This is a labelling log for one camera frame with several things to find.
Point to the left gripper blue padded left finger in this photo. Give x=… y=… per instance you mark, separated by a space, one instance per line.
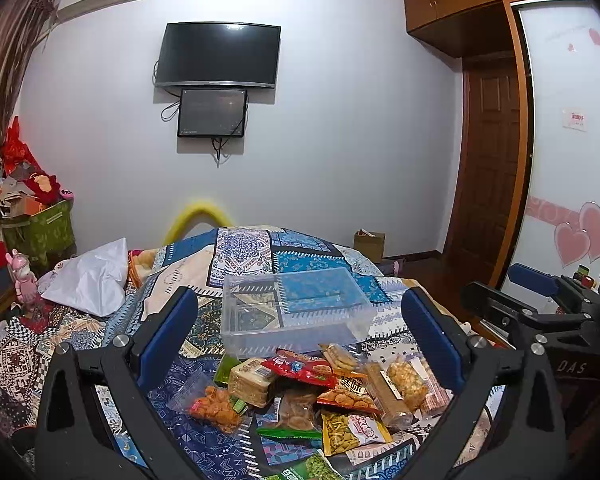
x=73 y=439

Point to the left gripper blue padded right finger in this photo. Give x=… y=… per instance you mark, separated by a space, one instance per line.
x=530 y=440

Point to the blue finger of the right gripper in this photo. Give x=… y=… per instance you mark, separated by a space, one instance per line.
x=542 y=283

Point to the puffed twist snack bag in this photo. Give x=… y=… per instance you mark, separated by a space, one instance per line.
x=409 y=383

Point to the long biscuit stick pack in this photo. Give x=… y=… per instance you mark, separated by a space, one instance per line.
x=395 y=413

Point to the orange fried snack bag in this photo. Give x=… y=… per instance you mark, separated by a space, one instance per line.
x=204 y=400

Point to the green jelly cup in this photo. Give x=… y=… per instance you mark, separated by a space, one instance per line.
x=222 y=373

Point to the beige cracker pack barcode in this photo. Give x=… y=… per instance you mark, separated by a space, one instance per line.
x=252 y=382

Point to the red cartoon snack bag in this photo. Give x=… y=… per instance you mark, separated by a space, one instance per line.
x=310 y=370

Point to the red peanut snack bag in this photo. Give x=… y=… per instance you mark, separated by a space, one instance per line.
x=349 y=394

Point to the small green snack packet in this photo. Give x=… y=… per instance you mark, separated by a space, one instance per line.
x=286 y=433

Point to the clear cracker stick pack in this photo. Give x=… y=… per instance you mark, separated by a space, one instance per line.
x=341 y=361

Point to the pink white wafer pack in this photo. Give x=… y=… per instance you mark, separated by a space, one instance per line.
x=437 y=398

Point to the white sliding wardrobe door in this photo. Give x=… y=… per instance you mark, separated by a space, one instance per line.
x=560 y=229

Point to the white plastic bag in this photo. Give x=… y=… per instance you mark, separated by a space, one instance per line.
x=92 y=283

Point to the pink toy figure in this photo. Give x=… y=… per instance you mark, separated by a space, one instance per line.
x=25 y=282

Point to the small cardboard box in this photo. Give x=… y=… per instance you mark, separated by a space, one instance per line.
x=370 y=244

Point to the yellow strips snack bag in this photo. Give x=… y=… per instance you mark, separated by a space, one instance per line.
x=346 y=432

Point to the green storage box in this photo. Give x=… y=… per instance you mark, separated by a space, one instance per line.
x=46 y=238

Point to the dried fruit slices bag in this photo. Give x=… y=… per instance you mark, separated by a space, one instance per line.
x=296 y=410

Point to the clear plastic storage bin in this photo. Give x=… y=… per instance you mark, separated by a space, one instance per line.
x=296 y=311

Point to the yellow foam hoop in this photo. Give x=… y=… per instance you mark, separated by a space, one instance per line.
x=193 y=214

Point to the patchwork patterned bedspread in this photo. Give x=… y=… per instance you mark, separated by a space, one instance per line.
x=201 y=264

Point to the red plush toys pile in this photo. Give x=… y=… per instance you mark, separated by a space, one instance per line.
x=25 y=188

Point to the wooden wardrobe with door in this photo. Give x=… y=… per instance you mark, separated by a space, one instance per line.
x=495 y=153

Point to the small wall monitor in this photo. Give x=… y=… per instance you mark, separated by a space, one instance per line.
x=212 y=113

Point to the large wall television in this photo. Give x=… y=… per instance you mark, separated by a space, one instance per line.
x=218 y=54

